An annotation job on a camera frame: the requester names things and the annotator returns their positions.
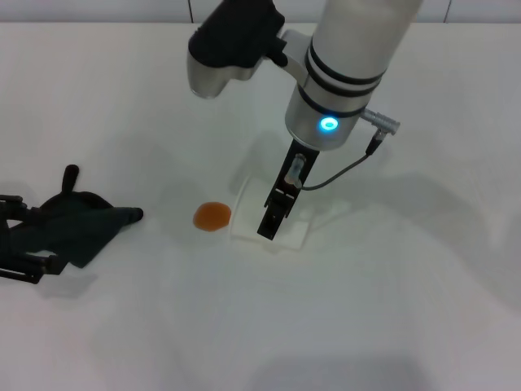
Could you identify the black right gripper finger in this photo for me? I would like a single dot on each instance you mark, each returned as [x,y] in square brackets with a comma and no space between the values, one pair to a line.
[274,218]

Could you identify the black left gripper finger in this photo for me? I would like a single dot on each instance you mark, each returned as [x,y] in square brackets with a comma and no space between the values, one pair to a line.
[12,199]
[53,264]

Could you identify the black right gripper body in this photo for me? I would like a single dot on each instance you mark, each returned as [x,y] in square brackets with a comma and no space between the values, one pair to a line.
[303,156]

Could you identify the white paper cup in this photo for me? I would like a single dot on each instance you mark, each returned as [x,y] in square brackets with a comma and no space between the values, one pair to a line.
[244,216]

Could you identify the dark blue rag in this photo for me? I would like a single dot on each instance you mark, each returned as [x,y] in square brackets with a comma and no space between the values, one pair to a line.
[77,232]

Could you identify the orange-brown liquid stain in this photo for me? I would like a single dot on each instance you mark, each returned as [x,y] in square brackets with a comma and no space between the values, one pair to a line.
[211,217]

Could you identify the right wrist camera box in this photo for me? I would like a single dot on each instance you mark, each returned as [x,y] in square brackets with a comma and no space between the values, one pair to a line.
[232,36]

